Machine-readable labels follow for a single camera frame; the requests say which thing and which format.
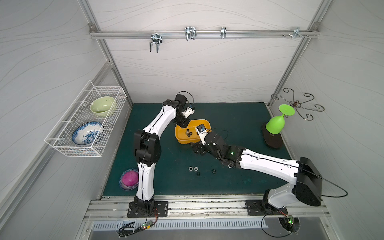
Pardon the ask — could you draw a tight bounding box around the yellow plastic storage box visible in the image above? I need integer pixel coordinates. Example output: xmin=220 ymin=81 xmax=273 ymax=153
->
xmin=175 ymin=119 xmax=211 ymax=144

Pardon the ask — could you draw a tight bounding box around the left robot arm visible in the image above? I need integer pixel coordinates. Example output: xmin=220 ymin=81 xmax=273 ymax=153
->
xmin=134 ymin=91 xmax=195 ymax=212

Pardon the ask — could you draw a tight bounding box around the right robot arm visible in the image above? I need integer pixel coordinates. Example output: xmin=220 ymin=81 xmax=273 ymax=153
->
xmin=193 ymin=130 xmax=323 ymax=210

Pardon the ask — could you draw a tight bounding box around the black cylinder stand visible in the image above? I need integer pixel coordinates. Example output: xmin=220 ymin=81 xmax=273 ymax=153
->
xmin=261 ymin=124 xmax=284 ymax=149

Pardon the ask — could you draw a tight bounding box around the green plastic goblet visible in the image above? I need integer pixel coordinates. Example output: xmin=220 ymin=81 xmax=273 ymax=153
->
xmin=266 ymin=104 xmax=295 ymax=135

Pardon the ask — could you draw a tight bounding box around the purple fruit in bowl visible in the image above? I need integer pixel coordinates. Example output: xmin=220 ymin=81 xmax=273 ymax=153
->
xmin=119 ymin=169 xmax=139 ymax=191

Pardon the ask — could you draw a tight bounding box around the green ceramic bowl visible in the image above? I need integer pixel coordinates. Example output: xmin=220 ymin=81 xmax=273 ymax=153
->
xmin=90 ymin=96 xmax=117 ymax=118

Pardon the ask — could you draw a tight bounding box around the metal double hook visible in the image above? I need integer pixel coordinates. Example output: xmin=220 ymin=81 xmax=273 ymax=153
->
xmin=150 ymin=33 xmax=163 ymax=53

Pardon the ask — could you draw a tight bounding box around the metal clip hook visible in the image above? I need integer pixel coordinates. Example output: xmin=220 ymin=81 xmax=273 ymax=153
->
xmin=184 ymin=27 xmax=197 ymax=42

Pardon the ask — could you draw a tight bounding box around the blue white patterned bowl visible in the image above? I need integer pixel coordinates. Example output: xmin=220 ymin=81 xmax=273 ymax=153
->
xmin=72 ymin=122 xmax=104 ymax=146

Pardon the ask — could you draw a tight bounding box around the small metal hook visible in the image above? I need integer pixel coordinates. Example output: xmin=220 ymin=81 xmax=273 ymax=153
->
xmin=220 ymin=27 xmax=227 ymax=39

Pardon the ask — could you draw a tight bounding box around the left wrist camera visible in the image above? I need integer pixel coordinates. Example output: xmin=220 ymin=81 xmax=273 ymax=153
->
xmin=183 ymin=106 xmax=195 ymax=118

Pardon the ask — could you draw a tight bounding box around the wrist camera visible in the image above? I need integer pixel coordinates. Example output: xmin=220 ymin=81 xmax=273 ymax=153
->
xmin=183 ymin=106 xmax=195 ymax=118
xmin=196 ymin=124 xmax=208 ymax=145

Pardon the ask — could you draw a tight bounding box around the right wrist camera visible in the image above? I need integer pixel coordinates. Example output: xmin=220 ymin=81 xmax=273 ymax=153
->
xmin=196 ymin=124 xmax=208 ymax=145

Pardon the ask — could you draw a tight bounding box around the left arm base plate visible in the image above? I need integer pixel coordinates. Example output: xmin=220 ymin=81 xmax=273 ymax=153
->
xmin=127 ymin=200 xmax=169 ymax=218

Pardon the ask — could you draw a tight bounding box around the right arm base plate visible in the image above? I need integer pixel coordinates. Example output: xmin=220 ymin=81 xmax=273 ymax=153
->
xmin=245 ymin=200 xmax=288 ymax=216

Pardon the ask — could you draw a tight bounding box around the black scroll wall hook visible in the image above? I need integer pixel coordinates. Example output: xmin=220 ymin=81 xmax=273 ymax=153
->
xmin=271 ymin=88 xmax=325 ymax=122

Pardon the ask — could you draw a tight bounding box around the white wire basket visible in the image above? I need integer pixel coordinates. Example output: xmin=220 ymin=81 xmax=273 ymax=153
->
xmin=45 ymin=81 xmax=127 ymax=158

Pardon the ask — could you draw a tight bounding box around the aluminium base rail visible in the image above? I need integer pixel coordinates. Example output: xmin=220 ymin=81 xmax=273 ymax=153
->
xmin=83 ymin=194 xmax=331 ymax=222

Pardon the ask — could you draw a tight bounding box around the aluminium top rail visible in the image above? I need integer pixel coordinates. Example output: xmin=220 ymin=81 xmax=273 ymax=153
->
xmin=88 ymin=23 xmax=321 ymax=40

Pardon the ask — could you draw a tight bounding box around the metal bracket hook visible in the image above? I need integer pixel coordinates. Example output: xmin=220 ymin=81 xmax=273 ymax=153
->
xmin=282 ymin=27 xmax=306 ymax=39

